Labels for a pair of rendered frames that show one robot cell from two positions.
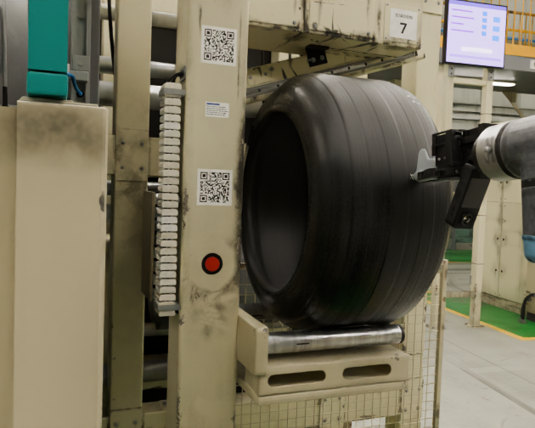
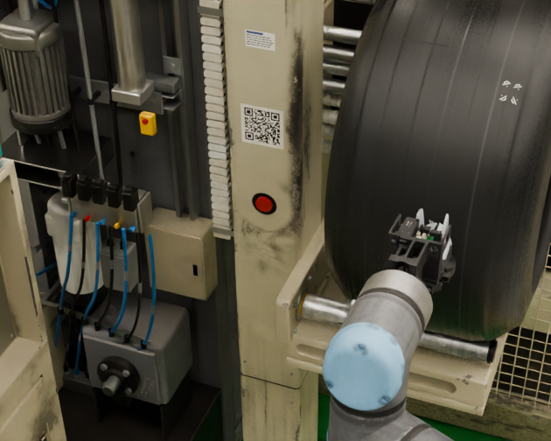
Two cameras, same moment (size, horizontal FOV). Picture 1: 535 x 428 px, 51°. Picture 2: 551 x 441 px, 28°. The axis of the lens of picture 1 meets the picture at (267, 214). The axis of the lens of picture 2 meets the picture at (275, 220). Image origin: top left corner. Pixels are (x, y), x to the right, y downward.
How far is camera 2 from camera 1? 1.35 m
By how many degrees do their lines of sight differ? 52
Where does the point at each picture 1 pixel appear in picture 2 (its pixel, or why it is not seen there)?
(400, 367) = (470, 392)
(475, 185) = not seen: hidden behind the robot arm
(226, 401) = not seen: hidden behind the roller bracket
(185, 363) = (240, 288)
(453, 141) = (390, 248)
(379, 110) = (421, 115)
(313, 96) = (359, 60)
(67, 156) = not seen: outside the picture
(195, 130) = (235, 60)
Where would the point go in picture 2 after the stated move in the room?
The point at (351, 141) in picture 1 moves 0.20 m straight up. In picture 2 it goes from (356, 160) to (360, 33)
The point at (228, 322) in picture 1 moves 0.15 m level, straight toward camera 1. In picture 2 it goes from (286, 264) to (232, 309)
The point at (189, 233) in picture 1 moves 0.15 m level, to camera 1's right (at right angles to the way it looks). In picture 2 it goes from (236, 168) to (302, 202)
